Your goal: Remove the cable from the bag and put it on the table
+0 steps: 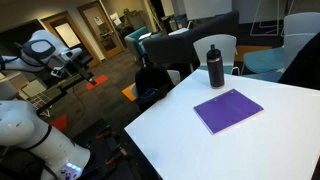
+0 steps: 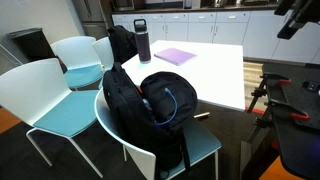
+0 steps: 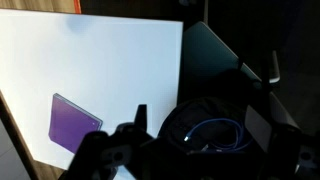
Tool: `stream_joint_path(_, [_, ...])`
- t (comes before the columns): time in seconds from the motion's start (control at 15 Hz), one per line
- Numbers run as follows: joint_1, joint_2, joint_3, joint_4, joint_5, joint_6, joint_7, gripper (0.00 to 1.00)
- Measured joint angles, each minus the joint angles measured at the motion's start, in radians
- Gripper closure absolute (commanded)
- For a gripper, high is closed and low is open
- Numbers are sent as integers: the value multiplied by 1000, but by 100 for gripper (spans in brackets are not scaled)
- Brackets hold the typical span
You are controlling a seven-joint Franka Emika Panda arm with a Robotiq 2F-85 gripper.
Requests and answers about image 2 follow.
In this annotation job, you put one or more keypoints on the stainless steel refrigerator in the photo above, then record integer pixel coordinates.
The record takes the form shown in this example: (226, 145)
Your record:
(90, 13)

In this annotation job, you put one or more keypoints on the large black backpack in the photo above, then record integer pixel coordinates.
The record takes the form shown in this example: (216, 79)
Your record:
(130, 110)

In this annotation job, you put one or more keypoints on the silver table foot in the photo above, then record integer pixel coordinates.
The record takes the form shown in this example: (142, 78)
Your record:
(202, 115)

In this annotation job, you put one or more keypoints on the purple notebook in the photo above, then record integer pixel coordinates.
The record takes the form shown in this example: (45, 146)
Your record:
(175, 56)

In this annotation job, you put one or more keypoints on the dark purple water bottle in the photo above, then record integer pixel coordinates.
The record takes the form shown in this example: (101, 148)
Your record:
(142, 43)

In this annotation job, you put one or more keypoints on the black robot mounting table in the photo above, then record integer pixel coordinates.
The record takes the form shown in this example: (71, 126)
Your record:
(296, 146)

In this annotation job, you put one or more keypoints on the black trash bin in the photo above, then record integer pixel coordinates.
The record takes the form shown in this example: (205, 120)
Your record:
(31, 45)

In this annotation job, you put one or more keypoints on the white chair teal seat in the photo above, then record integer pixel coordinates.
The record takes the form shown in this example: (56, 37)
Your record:
(76, 53)
(200, 140)
(33, 90)
(105, 53)

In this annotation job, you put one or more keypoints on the white kitchen cabinet row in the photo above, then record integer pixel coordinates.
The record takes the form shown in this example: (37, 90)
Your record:
(226, 30)

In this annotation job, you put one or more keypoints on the small black backpack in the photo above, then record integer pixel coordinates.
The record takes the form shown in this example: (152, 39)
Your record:
(121, 43)

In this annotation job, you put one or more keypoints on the microwave oven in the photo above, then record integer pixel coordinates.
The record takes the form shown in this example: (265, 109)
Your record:
(122, 4)

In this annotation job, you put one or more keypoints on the black power socket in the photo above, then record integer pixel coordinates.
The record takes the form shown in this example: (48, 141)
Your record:
(311, 86)

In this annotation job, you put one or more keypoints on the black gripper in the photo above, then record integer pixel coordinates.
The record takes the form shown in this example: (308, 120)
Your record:
(300, 11)

